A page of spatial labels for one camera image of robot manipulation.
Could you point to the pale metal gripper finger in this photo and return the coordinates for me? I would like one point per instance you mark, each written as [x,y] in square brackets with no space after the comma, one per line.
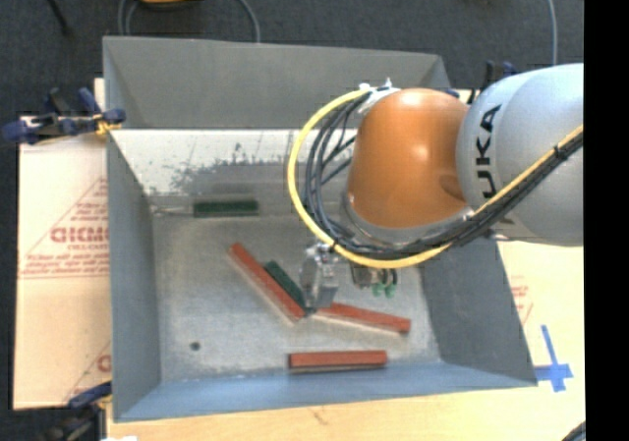
[329,289]
[308,282]

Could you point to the dark green flat block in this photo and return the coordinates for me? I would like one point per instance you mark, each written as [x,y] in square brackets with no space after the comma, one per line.
[226,208]
[285,283]

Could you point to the red-brown flat block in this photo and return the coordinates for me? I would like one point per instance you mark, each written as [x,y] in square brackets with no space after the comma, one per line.
[268,284]
[338,360]
[368,317]

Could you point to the grey metal bin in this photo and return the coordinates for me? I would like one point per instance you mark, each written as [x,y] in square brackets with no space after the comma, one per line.
[211,292]

